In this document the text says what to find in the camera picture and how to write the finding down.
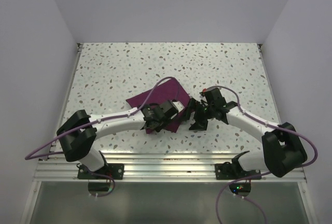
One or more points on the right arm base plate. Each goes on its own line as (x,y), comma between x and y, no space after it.
(228,171)

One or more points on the purple cloth mat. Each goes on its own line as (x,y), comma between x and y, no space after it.
(160,93)

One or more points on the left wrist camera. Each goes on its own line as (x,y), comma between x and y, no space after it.
(171,108)

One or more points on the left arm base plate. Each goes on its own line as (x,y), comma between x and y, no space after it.
(114,170)

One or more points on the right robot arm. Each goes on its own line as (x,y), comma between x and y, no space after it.
(282,149)

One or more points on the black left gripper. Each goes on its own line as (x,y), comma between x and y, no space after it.
(157,129)

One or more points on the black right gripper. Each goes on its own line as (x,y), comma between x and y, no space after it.
(199,124)

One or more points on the aluminium rail frame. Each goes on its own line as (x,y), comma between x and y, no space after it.
(107,74)

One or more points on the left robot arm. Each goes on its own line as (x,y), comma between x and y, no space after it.
(81,130)

